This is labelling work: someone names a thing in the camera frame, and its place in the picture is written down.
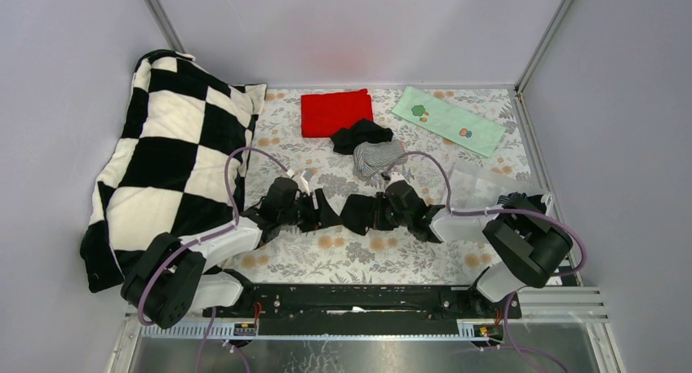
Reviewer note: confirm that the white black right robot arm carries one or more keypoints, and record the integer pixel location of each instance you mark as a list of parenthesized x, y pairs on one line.
[(530, 245)]

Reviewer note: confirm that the grey striped underwear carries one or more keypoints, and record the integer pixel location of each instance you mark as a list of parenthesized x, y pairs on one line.
[(371, 160)]

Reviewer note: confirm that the black white checkered blanket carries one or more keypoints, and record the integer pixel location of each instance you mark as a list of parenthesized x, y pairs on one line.
[(179, 166)]

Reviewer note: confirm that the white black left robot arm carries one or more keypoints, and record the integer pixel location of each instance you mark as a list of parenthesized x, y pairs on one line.
[(172, 276)]

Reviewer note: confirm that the floral table cloth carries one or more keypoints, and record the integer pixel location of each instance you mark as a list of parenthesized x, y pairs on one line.
[(336, 255)]

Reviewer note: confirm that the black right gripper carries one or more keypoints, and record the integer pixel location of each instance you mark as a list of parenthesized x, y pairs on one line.
[(383, 200)]

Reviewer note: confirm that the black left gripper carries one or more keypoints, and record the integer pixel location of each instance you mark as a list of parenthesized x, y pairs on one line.
[(307, 199)]

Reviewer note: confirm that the black crumpled garment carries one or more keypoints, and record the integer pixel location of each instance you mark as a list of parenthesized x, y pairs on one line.
[(345, 140)]

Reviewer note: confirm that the clear plastic organizer box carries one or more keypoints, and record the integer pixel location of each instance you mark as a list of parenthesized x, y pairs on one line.
[(473, 187)]

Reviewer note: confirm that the red folded cloth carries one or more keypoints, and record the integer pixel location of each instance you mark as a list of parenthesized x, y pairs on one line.
[(322, 115)]

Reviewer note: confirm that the aluminium frame rail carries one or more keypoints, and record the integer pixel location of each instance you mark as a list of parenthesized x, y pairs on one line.
[(562, 329)]

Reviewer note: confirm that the black underwear beige waistband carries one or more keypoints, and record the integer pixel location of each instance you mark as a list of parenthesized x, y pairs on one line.
[(358, 213)]

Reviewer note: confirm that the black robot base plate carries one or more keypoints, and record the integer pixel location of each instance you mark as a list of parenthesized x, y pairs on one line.
[(277, 300)]

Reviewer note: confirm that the mint green printed cloth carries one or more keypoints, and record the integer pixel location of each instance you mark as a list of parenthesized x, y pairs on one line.
[(467, 129)]

